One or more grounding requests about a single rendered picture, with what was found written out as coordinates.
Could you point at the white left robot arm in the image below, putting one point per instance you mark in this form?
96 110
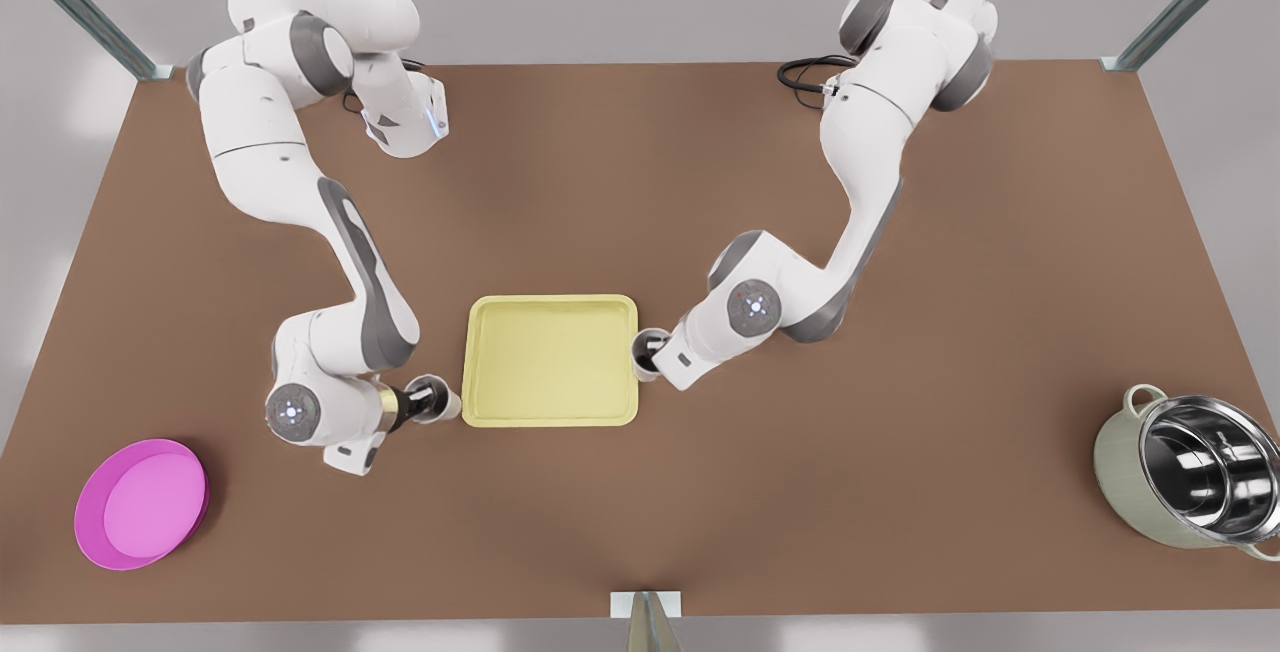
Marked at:
870 132

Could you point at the silver frame post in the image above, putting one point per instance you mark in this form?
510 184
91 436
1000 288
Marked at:
650 622
1190 2
75 7

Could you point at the green steel cooking pot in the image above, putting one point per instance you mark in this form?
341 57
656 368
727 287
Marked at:
1125 472

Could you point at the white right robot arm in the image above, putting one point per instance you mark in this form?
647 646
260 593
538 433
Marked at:
262 157

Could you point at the yellow square tray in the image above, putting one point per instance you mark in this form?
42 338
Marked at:
550 362

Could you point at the white IKEA cup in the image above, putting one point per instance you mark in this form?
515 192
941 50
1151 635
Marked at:
452 406
641 339

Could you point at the pink round plate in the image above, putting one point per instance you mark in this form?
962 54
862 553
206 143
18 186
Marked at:
140 504

